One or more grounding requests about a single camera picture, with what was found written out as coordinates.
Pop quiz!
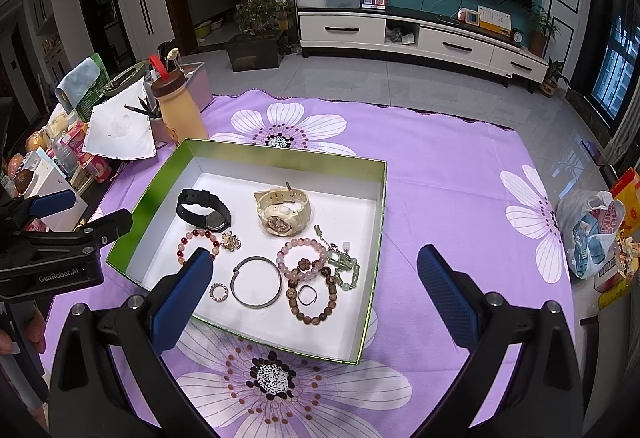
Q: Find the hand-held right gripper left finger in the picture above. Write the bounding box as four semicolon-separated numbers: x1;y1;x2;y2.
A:
47;247;221;438

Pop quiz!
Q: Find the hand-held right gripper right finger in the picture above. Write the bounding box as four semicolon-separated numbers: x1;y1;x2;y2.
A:
410;244;586;438

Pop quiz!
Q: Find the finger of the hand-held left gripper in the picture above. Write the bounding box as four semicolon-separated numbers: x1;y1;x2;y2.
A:
0;191;77;234
25;208;134;252

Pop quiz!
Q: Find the silver bangle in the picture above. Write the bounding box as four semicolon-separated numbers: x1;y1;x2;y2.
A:
231;255;283;310

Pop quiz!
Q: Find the red and pink bead bracelet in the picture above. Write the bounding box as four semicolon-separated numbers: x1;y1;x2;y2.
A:
176;228;221;269

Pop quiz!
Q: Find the jade bead bracelet with charms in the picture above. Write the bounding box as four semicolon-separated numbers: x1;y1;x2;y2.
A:
314;224;361;291

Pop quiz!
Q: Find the green cardboard box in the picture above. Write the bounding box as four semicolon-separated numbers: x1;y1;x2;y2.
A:
105;138;388;365

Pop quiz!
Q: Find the pale pink bead bracelet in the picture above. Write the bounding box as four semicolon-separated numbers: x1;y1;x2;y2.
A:
276;237;328;281

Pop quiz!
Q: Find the brown wooden bead bracelet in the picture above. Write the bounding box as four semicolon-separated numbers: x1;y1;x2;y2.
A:
286;265;337;325

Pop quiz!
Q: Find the person's left hand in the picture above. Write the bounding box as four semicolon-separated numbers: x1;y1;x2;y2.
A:
0;304;47;356

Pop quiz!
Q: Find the white box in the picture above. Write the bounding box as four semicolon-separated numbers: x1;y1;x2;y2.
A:
25;162;89;231

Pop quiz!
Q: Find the pile of pink packets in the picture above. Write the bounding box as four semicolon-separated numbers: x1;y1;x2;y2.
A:
65;123;114;184

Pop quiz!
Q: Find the black wrist watch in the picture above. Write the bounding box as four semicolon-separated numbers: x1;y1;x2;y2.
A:
176;188;232;233

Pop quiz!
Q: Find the white paper sheet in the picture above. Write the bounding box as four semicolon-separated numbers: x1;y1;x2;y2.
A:
82;81;157;161

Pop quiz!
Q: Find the dark pen holder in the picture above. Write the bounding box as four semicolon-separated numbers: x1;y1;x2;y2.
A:
149;113;168;145

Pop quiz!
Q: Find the green package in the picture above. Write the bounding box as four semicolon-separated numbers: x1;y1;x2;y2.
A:
75;56;112;119

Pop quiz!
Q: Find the light blue cloth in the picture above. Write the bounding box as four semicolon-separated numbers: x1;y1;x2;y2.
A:
55;57;101;114

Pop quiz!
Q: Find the purple floral tablecloth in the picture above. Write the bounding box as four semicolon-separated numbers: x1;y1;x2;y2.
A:
47;90;573;438

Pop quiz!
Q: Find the cream wrist watch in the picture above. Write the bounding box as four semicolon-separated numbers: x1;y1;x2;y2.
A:
254;185;312;236

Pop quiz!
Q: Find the orange bottle, brown cap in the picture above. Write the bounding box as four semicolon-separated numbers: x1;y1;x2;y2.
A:
149;47;209;146

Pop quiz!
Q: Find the white plastic bag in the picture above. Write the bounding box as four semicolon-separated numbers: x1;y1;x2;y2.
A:
556;191;627;280

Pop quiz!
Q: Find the grey metal container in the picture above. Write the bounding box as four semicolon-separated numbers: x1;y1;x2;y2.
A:
177;62;214;112

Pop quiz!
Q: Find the yellow and red box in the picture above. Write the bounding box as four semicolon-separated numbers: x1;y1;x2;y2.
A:
599;167;640;310

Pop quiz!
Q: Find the green basin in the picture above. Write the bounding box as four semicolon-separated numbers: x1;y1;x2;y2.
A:
194;18;224;39

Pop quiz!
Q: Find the black plant crate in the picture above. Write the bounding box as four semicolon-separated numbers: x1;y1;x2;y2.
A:
225;29;284;72

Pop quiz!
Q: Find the small potted plant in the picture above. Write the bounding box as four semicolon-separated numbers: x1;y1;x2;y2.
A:
539;58;572;98

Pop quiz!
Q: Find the leafy green plant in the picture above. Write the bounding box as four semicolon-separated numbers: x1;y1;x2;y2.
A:
235;0;293;35

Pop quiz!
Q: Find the tall potted plant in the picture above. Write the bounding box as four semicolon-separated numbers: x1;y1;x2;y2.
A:
526;4;562;58

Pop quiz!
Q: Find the yellow desk calendar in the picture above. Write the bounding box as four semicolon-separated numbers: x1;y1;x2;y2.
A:
477;5;512;30

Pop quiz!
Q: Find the white TV cabinet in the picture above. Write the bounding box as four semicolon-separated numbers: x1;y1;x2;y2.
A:
297;6;549;88

